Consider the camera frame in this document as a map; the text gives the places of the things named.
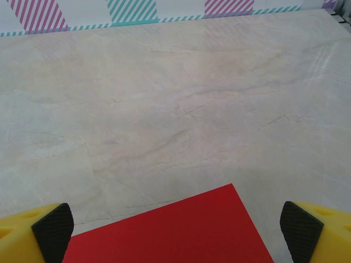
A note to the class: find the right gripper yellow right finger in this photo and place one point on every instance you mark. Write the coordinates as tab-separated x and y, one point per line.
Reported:
329	238

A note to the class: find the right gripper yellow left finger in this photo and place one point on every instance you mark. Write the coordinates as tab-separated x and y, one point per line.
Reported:
19	241

